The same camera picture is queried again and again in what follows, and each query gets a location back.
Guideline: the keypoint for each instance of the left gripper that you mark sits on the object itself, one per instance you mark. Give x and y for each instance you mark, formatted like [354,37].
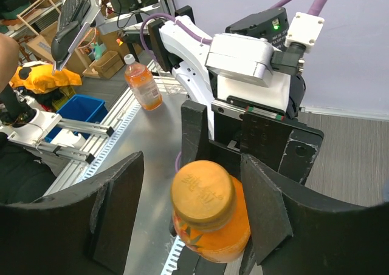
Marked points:
[265,135]

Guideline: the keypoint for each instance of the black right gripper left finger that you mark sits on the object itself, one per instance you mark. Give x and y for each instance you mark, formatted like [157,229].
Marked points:
[83,229]

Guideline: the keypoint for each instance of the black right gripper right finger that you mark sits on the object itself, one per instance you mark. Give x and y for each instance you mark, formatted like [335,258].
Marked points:
[296,230]

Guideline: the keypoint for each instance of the orange juice bottle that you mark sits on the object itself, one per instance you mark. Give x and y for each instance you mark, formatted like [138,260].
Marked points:
[225,244]

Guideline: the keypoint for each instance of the orange bottle cap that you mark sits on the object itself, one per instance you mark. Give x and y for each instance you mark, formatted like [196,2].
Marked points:
[203,195]

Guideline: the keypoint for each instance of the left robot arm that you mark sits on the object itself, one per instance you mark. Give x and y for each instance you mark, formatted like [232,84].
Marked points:
[181,48]

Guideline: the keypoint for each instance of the orange tea bottle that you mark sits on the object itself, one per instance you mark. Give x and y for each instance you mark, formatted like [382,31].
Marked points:
[142,83]

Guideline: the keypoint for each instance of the blue plastic bin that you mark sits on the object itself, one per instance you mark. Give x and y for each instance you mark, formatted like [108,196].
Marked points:
[84,108]

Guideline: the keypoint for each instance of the wooden box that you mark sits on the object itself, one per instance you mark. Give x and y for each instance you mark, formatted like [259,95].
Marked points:
[105,67]

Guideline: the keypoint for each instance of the white slotted cable duct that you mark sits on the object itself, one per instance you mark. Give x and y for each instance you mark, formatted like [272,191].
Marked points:
[157,134]

